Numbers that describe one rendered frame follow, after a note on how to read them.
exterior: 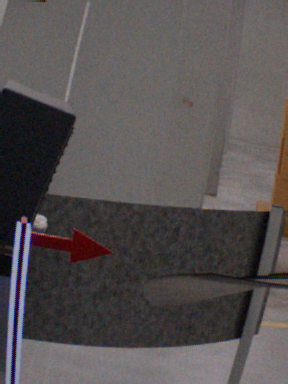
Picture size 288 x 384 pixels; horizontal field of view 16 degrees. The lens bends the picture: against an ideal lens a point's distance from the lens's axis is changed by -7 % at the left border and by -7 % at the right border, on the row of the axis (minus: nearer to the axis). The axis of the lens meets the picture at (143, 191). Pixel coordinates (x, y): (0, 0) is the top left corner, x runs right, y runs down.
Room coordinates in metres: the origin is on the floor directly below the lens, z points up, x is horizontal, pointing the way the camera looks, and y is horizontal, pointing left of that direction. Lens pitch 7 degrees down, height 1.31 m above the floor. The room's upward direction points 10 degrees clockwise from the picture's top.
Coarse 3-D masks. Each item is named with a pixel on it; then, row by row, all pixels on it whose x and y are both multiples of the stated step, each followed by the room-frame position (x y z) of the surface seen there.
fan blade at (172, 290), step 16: (144, 288) 0.72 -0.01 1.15; (160, 288) 0.71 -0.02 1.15; (176, 288) 0.71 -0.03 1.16; (192, 288) 0.71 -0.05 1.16; (208, 288) 0.72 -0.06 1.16; (224, 288) 0.73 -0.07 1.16; (240, 288) 0.75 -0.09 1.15; (256, 288) 0.78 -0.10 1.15; (160, 304) 0.79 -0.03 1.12; (176, 304) 0.80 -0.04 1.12
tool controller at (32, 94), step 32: (0, 96) 1.23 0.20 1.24; (32, 96) 1.26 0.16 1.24; (0, 128) 1.23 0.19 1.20; (32, 128) 1.24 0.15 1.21; (64, 128) 1.24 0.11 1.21; (0, 160) 1.23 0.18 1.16; (32, 160) 1.24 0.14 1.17; (0, 192) 1.23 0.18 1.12; (32, 192) 1.24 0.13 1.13; (0, 224) 1.23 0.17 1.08; (32, 224) 1.26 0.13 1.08
